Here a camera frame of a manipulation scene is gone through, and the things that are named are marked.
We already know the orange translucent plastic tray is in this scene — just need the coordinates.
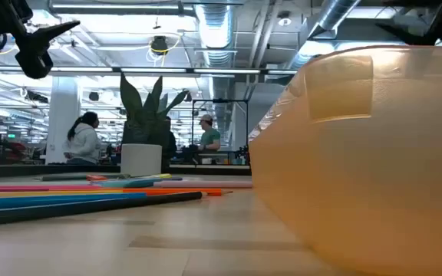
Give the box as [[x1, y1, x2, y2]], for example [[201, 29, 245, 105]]
[[248, 44, 442, 276]]

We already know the pink pencil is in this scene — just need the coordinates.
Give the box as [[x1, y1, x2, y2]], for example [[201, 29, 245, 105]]
[[0, 185, 105, 192]]

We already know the green snake plant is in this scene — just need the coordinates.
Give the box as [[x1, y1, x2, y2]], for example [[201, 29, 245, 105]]
[[119, 71, 191, 146]]

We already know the long ceiling light bar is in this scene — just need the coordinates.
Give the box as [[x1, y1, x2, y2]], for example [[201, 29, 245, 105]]
[[0, 64, 299, 77]]

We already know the black metal stand frame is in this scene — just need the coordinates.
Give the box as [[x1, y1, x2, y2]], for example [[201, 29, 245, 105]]
[[191, 98, 250, 166]]

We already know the person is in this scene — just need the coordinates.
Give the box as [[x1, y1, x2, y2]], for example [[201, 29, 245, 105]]
[[196, 113, 222, 154], [62, 110, 102, 166], [163, 116, 178, 166]]

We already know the white building column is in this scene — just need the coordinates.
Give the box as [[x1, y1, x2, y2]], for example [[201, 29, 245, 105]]
[[45, 76, 82, 165]]

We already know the black pencil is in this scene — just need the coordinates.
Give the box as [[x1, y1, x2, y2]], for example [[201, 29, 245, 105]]
[[0, 190, 209, 228]]

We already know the teal pen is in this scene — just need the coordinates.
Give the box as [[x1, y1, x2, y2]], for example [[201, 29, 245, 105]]
[[92, 178, 164, 189]]

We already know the blue pencil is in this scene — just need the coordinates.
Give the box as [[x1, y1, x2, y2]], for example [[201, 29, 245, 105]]
[[0, 192, 148, 211]]

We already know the silver ventilation duct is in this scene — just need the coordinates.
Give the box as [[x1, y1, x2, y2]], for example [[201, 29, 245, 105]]
[[194, 3, 239, 70], [288, 0, 362, 70]]

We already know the yellow pencil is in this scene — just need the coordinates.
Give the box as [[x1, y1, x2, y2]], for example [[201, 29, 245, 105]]
[[0, 190, 125, 199]]

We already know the white plant pot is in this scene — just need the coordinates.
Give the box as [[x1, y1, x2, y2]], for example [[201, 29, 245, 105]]
[[120, 143, 163, 177]]

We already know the pale pink pen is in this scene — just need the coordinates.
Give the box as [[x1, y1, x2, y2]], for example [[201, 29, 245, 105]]
[[153, 180, 253, 189]]

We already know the black table frame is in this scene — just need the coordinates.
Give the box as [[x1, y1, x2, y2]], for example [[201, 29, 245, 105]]
[[0, 163, 252, 179]]

